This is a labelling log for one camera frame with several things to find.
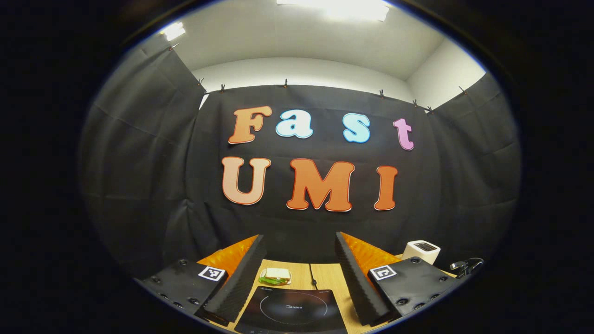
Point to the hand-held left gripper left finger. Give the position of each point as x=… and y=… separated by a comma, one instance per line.
x=241, y=283

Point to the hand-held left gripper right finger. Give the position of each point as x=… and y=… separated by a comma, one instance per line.
x=357, y=283

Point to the black induction cooktop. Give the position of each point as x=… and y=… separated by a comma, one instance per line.
x=287, y=308

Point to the sandwich on small plate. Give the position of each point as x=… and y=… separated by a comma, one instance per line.
x=274, y=276

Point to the white toaster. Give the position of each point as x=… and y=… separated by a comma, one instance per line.
x=420, y=253

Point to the row of small cloth clips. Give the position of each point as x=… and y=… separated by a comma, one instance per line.
x=285, y=83

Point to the ceiling light panel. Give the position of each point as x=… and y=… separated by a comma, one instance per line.
x=173, y=31
x=338, y=9

